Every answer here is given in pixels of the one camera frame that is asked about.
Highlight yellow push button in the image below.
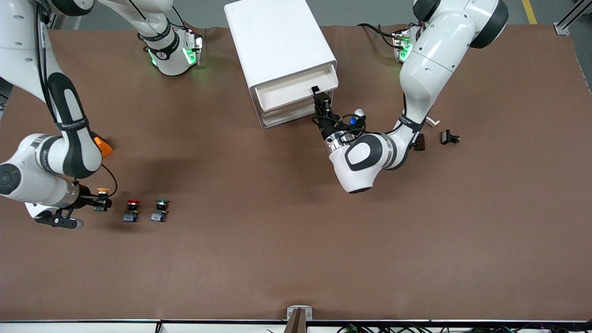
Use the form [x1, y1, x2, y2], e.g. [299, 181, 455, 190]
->
[94, 187, 112, 212]

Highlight red push button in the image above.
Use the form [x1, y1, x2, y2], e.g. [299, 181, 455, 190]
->
[123, 199, 142, 223]

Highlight orange black button box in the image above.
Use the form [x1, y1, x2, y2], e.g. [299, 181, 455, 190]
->
[92, 132, 114, 159]

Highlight green push button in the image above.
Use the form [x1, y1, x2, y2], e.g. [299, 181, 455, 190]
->
[150, 198, 170, 223]

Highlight brown bar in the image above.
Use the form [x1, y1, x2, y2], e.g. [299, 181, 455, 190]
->
[284, 309, 308, 333]

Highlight black base cable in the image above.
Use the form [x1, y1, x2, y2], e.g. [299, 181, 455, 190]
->
[357, 22, 403, 48]

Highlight white table edge rail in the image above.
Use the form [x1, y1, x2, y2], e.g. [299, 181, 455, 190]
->
[0, 319, 592, 333]

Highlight grey metal bracket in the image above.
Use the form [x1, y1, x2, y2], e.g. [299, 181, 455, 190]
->
[287, 305, 314, 321]

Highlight tangled cables below table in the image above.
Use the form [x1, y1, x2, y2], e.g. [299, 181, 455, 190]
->
[338, 324, 592, 333]

